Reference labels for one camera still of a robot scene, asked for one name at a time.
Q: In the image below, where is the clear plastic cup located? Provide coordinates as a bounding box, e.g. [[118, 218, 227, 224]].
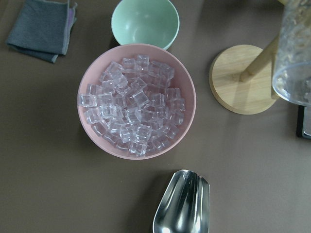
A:
[[272, 0, 311, 106]]

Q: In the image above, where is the mint green bowl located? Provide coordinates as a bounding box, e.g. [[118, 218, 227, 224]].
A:
[[111, 0, 180, 50]]

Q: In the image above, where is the clear ice cubes pile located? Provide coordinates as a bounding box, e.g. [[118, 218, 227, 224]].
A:
[[77, 54, 186, 158]]

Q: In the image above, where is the pink bowl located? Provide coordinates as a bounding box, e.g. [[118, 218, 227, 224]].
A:
[[77, 44, 196, 160]]

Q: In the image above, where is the grey folded cloth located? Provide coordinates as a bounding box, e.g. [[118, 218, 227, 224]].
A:
[[6, 0, 78, 63]]

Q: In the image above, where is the steel ice scoop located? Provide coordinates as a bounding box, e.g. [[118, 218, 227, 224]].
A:
[[153, 169, 210, 233]]

